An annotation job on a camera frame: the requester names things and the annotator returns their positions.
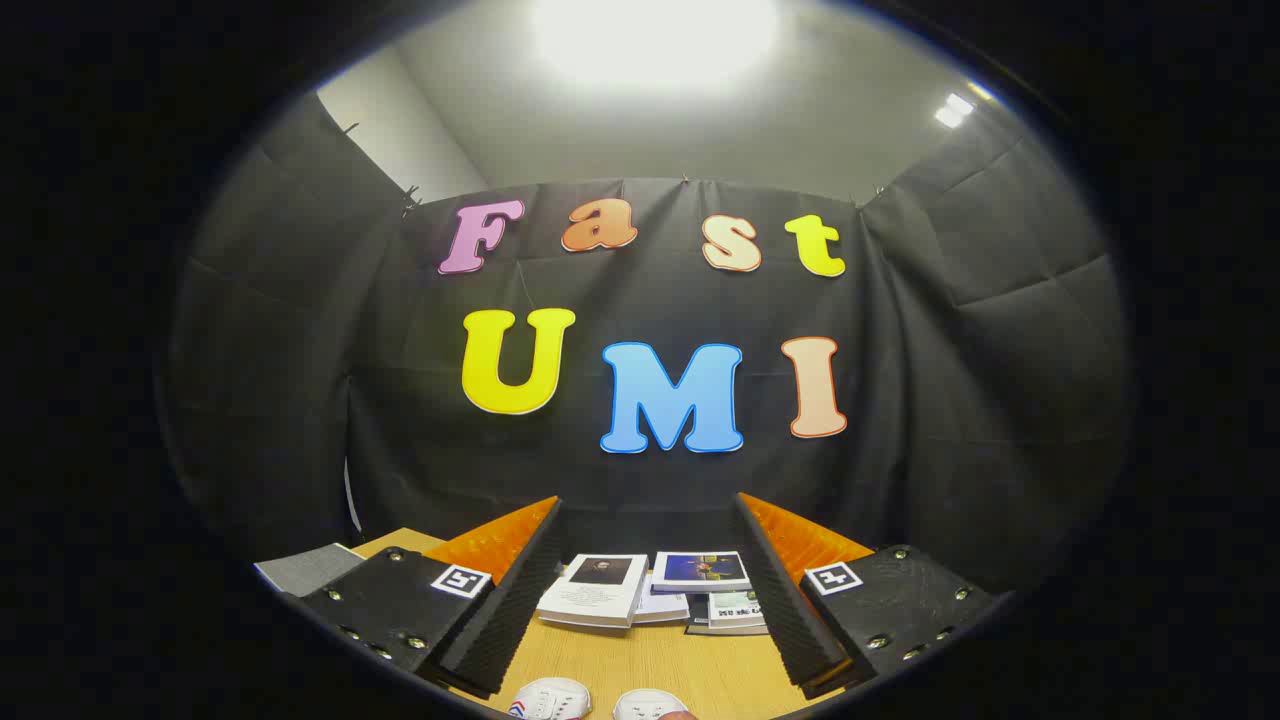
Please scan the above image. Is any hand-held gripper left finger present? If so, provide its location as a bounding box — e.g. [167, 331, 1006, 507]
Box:
[285, 495, 566, 699]

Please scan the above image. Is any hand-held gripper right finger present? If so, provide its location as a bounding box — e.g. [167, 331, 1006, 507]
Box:
[733, 492, 1001, 701]

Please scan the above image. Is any white canvas shoe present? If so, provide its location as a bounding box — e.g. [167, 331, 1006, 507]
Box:
[508, 677, 593, 720]
[612, 688, 693, 720]

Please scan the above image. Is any grey fabric storage box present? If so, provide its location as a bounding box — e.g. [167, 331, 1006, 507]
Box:
[255, 543, 366, 598]

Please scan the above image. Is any book with pale green cover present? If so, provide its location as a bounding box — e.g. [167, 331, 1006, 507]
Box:
[706, 590, 769, 633]

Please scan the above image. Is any white book with portrait cover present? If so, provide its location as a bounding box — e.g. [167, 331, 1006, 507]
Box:
[536, 553, 649, 631]

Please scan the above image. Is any dark grey book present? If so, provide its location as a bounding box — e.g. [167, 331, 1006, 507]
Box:
[685, 595, 769, 638]

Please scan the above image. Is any book with blue picture cover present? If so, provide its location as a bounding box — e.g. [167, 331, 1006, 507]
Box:
[651, 550, 753, 596]

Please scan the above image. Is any plain white book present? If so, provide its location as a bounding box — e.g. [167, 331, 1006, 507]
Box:
[632, 585, 691, 626]

